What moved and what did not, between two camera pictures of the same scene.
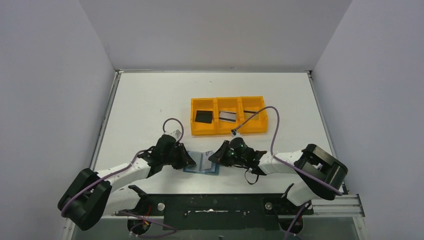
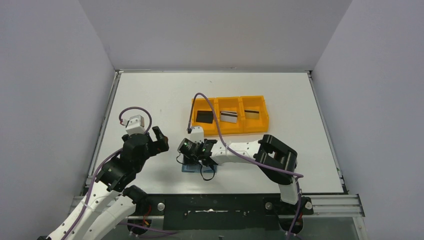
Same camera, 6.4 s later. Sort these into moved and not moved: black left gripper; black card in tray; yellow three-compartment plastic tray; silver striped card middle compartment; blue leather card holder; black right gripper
Moved: black right gripper; black left gripper
Not moved: blue leather card holder; silver striped card middle compartment; yellow three-compartment plastic tray; black card in tray
